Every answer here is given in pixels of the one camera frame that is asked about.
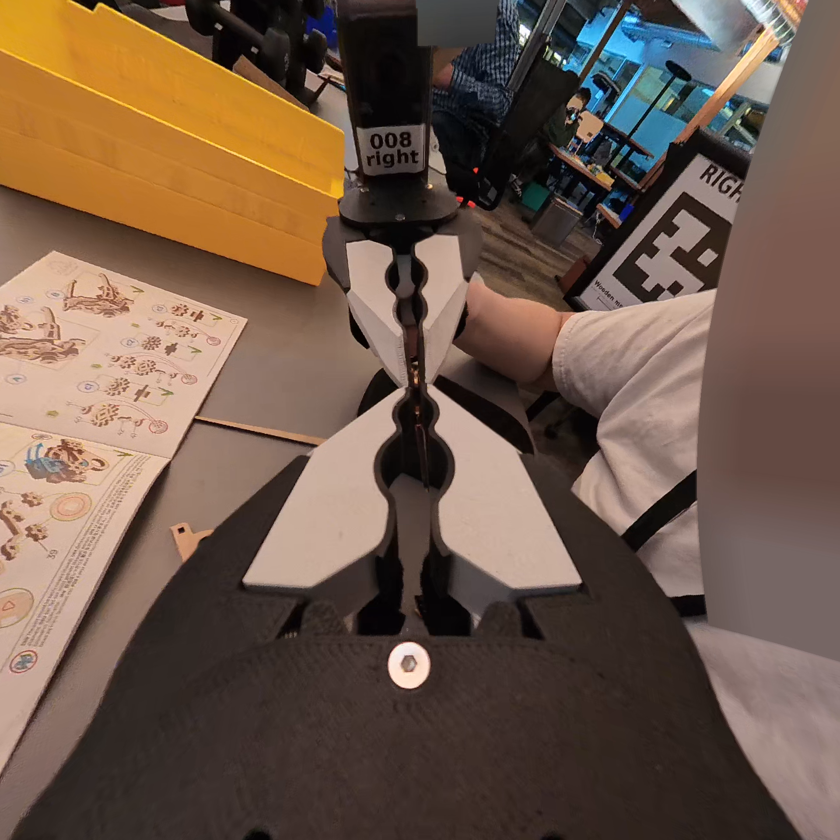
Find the illustrated instruction booklet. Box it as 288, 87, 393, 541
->
0, 251, 249, 772

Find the wooden model part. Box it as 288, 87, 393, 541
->
403, 322, 433, 492

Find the person's right forearm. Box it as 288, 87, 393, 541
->
459, 274, 578, 391

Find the black dumbbell set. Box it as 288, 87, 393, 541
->
184, 0, 329, 93

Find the thin wooden stick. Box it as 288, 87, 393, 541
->
196, 415, 327, 447

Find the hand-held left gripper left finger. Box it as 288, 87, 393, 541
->
242, 386, 404, 635

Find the grey waste bin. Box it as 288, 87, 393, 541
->
532, 193, 581, 247

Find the black textured pad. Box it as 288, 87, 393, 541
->
357, 371, 534, 455

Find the stack of yellow plastic bins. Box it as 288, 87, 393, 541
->
0, 0, 345, 286

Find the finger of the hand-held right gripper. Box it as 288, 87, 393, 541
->
344, 241, 412, 387
410, 235, 470, 387

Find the black white marker sign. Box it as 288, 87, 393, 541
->
564, 128, 752, 312

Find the flat wooden bracket part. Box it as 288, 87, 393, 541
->
169, 521, 214, 562

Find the black floor lamp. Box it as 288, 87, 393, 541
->
594, 60, 697, 217

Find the black office chair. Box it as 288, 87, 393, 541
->
459, 39, 581, 211

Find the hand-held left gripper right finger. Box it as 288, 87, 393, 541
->
428, 386, 584, 634

